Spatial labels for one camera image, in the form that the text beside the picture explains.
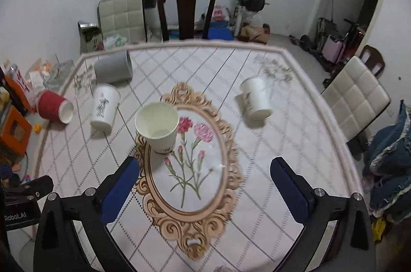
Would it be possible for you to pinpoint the white paper cup grass print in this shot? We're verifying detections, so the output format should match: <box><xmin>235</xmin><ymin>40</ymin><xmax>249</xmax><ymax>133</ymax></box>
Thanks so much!
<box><xmin>134</xmin><ymin>102</ymin><xmax>180</xmax><ymax>154</ymax></box>

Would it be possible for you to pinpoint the yellow bottle cap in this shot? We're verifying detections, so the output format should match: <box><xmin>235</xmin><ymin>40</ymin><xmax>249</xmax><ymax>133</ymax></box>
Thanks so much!
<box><xmin>33</xmin><ymin>124</ymin><xmax>42</xmax><ymax>134</ymax></box>

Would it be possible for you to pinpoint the white padded chair back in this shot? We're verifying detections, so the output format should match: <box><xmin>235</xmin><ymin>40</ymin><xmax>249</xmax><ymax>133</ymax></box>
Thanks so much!
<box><xmin>98</xmin><ymin>0</ymin><xmax>147</xmax><ymax>43</ymax></box>

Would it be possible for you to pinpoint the dark wooden chair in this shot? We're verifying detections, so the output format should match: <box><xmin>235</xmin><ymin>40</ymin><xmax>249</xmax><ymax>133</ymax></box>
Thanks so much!
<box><xmin>157</xmin><ymin>0</ymin><xmax>216</xmax><ymax>41</ymax></box>

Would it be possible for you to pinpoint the white padded chair right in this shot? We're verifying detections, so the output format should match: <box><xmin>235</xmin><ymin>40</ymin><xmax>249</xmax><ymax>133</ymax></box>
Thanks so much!
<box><xmin>321</xmin><ymin>56</ymin><xmax>391</xmax><ymax>142</ymax></box>

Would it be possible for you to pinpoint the pink suitcase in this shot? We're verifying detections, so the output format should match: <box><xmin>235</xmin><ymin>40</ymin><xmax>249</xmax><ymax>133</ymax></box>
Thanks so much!
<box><xmin>322</xmin><ymin>36</ymin><xmax>344</xmax><ymax>63</ymax></box>

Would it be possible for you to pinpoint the floral patterned tablecloth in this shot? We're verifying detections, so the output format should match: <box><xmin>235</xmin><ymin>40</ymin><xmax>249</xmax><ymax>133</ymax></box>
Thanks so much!
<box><xmin>34</xmin><ymin>41</ymin><xmax>361</xmax><ymax>271</ymax></box>

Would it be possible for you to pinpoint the far white calligraphy cup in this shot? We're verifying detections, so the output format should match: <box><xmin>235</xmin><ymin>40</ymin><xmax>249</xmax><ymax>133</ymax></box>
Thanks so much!
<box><xmin>240</xmin><ymin>76</ymin><xmax>272</xmax><ymax>121</ymax></box>

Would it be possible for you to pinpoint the orange box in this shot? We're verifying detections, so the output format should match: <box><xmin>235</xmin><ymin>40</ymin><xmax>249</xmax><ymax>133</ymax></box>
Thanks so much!
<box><xmin>1</xmin><ymin>105</ymin><xmax>32</xmax><ymax>157</ymax></box>

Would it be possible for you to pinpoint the blue denim cloth pile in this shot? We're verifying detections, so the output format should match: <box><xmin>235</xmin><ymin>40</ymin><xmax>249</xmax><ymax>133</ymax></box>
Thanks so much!
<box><xmin>362</xmin><ymin>102</ymin><xmax>410</xmax><ymax>223</ymax></box>

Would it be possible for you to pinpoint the cardboard box on floor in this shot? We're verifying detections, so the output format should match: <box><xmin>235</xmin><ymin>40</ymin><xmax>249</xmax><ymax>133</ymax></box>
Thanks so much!
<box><xmin>238</xmin><ymin>25</ymin><xmax>270</xmax><ymax>44</ymax></box>

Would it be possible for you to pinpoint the grey cup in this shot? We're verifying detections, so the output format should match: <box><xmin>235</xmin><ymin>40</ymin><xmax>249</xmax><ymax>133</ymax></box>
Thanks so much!
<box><xmin>94</xmin><ymin>50</ymin><xmax>133</xmax><ymax>84</ymax></box>

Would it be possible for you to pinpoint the white padded chair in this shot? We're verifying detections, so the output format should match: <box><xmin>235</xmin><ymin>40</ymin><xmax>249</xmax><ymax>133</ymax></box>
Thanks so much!
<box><xmin>321</xmin><ymin>56</ymin><xmax>391</xmax><ymax>142</ymax></box>
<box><xmin>98</xmin><ymin>0</ymin><xmax>147</xmax><ymax>43</ymax></box>

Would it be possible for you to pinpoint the red ribbed paper cup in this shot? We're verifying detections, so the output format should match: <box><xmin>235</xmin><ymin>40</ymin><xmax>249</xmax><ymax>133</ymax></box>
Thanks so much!
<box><xmin>37</xmin><ymin>90</ymin><xmax>74</xmax><ymax>125</ymax></box>

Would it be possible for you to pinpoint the white cup with calligraphy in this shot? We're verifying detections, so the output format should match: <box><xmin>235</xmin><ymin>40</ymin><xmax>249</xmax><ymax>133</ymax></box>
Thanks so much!
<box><xmin>90</xmin><ymin>84</ymin><xmax>120</xmax><ymax>132</ymax></box>

